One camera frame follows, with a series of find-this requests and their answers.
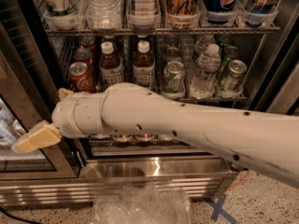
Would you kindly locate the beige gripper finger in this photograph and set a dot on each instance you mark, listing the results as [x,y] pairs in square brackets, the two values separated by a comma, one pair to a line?
[42,135]
[65,94]

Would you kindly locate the green ginger ale can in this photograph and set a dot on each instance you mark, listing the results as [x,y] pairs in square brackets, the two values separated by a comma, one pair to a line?
[232,75]
[228,54]

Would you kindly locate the top shelf water bottle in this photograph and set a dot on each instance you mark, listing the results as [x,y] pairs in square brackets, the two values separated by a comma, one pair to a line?
[103,14]

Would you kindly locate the green white soda can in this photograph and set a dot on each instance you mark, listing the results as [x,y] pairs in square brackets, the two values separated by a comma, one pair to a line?
[174,74]
[172,54]

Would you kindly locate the stainless steel fridge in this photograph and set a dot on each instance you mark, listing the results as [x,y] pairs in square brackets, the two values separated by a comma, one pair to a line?
[106,163]

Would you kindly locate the front green white soda can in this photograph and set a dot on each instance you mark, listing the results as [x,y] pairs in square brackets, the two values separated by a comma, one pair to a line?
[174,74]

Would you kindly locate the front green ginger ale can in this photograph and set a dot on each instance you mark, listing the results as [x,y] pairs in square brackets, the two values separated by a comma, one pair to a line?
[232,75]

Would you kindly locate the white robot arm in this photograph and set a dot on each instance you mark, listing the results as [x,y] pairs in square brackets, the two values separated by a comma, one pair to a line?
[263,142]

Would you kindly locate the red coke can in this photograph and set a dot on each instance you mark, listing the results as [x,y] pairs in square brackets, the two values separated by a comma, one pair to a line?
[81,76]
[83,55]
[88,42]

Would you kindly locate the clear plastic bag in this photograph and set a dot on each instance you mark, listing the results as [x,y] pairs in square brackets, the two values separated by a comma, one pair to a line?
[146,205]

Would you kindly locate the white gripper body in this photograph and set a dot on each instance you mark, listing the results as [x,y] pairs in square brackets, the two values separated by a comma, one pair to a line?
[64,117]

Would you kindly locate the right brown tea bottle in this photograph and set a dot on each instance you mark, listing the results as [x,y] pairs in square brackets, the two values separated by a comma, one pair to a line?
[144,66]

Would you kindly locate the front clear water bottle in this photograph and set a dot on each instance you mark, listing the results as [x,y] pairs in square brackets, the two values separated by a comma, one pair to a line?
[207,66]

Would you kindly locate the glass fridge door left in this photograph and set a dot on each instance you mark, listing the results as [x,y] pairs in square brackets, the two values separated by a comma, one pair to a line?
[24,101]

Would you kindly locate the left brown tea bottle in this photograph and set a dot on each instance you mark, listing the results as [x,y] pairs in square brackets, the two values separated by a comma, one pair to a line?
[110,65]

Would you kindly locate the brown tea bottle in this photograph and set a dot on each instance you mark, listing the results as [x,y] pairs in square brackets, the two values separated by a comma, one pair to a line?
[110,65]
[144,66]

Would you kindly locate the blue tape cross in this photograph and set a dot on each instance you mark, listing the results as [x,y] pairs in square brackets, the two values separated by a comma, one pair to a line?
[218,210]

